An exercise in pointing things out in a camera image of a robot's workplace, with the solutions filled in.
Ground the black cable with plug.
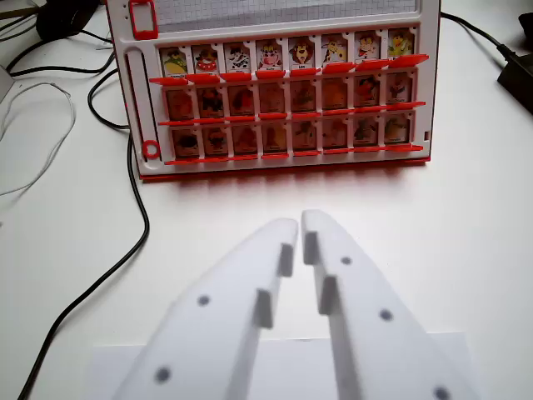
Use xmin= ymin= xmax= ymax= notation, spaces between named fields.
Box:
xmin=440 ymin=11 xmax=510 ymax=55

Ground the thin white wire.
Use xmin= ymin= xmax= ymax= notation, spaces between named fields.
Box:
xmin=0 ymin=80 xmax=78 ymax=197

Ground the black rounded object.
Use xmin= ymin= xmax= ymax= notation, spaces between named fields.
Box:
xmin=35 ymin=0 xmax=91 ymax=41

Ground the black power adapter box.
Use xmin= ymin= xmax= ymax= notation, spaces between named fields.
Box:
xmin=496 ymin=12 xmax=533 ymax=106

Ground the long black cable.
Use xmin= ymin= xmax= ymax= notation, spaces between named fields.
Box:
xmin=16 ymin=67 xmax=151 ymax=400

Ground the red and white game board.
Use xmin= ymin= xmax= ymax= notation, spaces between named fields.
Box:
xmin=103 ymin=0 xmax=443 ymax=182

